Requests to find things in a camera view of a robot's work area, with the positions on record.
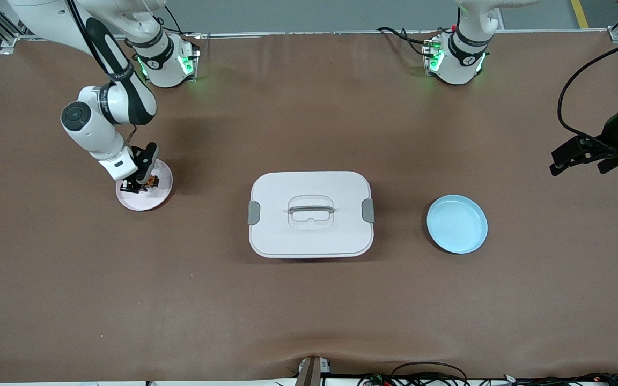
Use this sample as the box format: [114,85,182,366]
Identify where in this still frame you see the brown table mat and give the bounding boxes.
[0,32,618,382]

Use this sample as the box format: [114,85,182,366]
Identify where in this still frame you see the grey box lid handle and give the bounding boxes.
[286,196,336,230]

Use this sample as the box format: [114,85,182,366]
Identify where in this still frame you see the tangled cables at table edge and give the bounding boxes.
[357,362,618,386]

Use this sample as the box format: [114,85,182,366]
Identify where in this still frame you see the white lidded storage box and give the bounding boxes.
[248,171,375,259]

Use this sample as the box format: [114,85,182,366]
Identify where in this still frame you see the pale pink round plate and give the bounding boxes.
[115,158,173,212]

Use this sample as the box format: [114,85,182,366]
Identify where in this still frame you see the black arm base cables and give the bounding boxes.
[156,5,201,41]
[378,27,433,57]

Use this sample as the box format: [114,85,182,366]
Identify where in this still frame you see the silver table edge rail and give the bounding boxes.
[17,31,610,41]

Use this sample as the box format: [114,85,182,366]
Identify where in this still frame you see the black left arm base cables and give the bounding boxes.
[378,27,433,57]

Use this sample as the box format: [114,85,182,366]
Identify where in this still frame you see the black right arm base cables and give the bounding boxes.
[156,5,201,41]

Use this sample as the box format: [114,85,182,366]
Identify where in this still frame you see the metal bracket at table edge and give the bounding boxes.
[295,357,332,386]

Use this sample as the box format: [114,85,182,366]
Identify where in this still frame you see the light blue round plate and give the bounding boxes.
[426,195,488,254]

